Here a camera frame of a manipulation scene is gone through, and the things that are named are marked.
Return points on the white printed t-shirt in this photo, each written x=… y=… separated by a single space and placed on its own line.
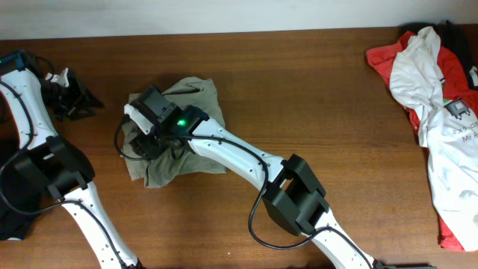
x=448 y=129

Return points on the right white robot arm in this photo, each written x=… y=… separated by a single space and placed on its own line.
x=293 y=196

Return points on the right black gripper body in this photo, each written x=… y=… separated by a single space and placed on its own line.
x=146 y=146

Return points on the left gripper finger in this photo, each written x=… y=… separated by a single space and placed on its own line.
x=80 y=113
x=88 y=100

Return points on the red t-shirt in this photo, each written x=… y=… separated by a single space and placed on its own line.
x=455 y=87

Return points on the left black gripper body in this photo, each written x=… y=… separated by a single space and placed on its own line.
x=75 y=99

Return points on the khaki green shorts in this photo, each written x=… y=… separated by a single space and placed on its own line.
x=179 y=108

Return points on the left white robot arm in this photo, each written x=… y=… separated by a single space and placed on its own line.
x=48 y=161

